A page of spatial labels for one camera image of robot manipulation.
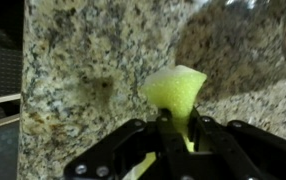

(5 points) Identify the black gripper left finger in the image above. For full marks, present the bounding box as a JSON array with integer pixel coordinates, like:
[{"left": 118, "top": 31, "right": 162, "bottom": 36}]
[{"left": 63, "top": 109, "right": 195, "bottom": 180}]

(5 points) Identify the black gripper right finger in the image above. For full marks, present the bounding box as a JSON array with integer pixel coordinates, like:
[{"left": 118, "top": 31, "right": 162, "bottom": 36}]
[{"left": 188, "top": 109, "right": 286, "bottom": 180}]

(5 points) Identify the yellow-green sponge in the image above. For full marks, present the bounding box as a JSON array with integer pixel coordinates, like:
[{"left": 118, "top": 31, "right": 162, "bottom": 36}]
[{"left": 122, "top": 64, "right": 208, "bottom": 180}]

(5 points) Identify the wooden chair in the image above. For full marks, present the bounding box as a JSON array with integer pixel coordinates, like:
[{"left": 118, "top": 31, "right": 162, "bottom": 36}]
[{"left": 0, "top": 93, "right": 21, "bottom": 127}]

